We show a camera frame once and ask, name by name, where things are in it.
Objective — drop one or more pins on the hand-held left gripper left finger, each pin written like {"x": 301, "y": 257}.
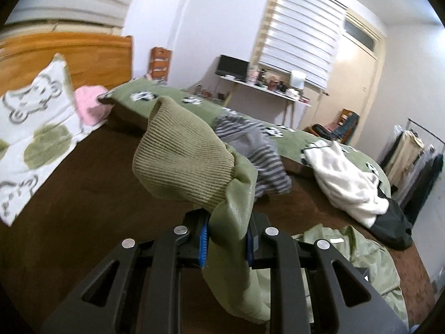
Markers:
{"x": 204, "y": 247}

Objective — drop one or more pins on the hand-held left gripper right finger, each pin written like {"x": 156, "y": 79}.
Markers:
{"x": 250, "y": 250}

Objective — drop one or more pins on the green leather jacket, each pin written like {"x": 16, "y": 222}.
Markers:
{"x": 187, "y": 153}

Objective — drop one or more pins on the chair with draped clothes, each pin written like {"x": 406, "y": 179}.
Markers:
{"x": 342, "y": 125}

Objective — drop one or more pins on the row of hanging clothes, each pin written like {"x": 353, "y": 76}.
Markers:
{"x": 410, "y": 167}

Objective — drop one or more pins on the metal clothes rack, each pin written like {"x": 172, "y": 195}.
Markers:
{"x": 426, "y": 130}

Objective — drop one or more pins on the grey striped garment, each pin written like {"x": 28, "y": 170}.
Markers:
{"x": 267, "y": 167}

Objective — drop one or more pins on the white garment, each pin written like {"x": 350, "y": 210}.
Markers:
{"x": 342, "y": 177}

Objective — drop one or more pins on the brown bed sheet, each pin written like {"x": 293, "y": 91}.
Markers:
{"x": 87, "y": 188}

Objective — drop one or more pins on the black garment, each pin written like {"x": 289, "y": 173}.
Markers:
{"x": 393, "y": 226}

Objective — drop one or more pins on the green panda print blanket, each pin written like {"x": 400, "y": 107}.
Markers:
{"x": 167, "y": 92}

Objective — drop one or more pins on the white desk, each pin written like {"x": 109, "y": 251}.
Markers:
{"x": 264, "y": 90}

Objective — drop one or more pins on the cluster of small desk items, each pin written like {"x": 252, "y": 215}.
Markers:
{"x": 274, "y": 83}

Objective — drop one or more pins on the white box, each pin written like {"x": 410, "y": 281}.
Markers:
{"x": 298, "y": 79}

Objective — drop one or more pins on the pink cloth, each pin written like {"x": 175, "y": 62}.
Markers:
{"x": 91, "y": 106}

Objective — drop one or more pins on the black monitor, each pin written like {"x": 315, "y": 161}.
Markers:
{"x": 232, "y": 66}

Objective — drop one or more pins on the orange wooden rack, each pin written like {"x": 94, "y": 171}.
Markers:
{"x": 160, "y": 62}

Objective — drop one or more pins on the beige door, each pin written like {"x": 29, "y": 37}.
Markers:
{"x": 354, "y": 87}

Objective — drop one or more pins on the white bear print pillow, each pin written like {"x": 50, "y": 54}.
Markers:
{"x": 38, "y": 125}

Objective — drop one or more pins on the wooden headboard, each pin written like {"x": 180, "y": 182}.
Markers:
{"x": 94, "y": 59}

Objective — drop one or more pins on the white zebra window blind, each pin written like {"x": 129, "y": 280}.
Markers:
{"x": 299, "y": 31}

